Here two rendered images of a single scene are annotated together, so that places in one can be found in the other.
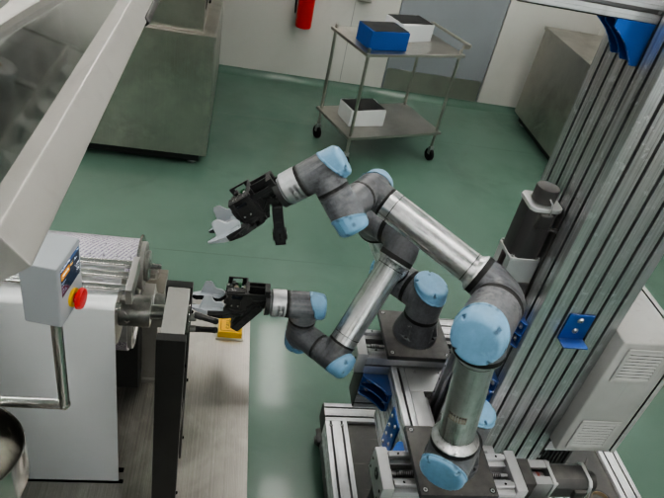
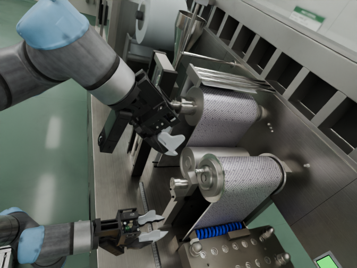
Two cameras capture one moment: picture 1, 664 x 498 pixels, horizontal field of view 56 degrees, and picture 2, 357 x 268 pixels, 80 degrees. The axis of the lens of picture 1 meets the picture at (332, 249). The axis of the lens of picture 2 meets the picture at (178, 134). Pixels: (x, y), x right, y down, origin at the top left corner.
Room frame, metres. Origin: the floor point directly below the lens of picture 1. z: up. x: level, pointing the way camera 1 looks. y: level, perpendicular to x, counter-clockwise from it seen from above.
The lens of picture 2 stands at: (1.52, 0.14, 1.71)
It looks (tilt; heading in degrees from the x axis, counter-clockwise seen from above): 37 degrees down; 160
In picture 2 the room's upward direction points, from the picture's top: 24 degrees clockwise
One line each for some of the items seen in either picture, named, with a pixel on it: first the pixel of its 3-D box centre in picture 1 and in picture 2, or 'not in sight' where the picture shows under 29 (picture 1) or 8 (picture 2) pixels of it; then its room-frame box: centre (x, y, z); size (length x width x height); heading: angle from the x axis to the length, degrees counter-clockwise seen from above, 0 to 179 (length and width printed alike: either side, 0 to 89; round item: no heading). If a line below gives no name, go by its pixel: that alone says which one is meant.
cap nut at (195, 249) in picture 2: not in sight; (197, 248); (1.26, 0.46, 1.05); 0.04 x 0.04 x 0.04
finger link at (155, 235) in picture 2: (207, 290); (154, 233); (1.25, 0.30, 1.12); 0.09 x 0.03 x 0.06; 94
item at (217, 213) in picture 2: not in sight; (228, 212); (1.17, 0.57, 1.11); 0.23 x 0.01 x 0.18; 103
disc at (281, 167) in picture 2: not in sight; (267, 173); (1.08, 0.68, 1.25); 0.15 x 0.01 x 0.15; 13
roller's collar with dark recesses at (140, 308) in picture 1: (135, 310); (185, 105); (0.90, 0.36, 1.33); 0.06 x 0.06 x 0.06; 13
